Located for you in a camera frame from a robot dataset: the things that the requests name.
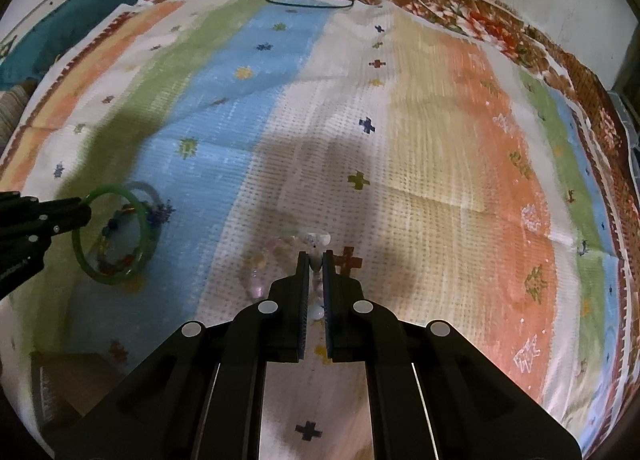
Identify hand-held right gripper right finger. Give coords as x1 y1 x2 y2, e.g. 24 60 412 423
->
322 250 583 460

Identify teal pillow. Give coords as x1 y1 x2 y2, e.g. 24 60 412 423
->
0 0 176 86

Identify colourful striped cloth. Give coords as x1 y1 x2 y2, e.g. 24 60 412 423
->
0 0 631 460

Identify multicoloured bead bracelet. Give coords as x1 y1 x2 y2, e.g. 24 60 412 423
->
95 200 173 276

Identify white bead bracelet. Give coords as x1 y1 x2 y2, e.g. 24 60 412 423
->
241 231 332 323

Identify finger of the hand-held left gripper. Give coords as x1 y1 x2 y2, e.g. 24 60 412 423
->
0 191 93 224
0 217 92 299

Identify silver metal tin box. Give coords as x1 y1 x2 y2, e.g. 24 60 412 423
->
30 350 118 423

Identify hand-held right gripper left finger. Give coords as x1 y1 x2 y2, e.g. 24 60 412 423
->
52 250 311 460

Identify dark green bead bracelet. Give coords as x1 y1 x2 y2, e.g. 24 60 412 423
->
71 181 163 286

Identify grey striped pillow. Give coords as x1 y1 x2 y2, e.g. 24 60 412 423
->
0 82 33 141

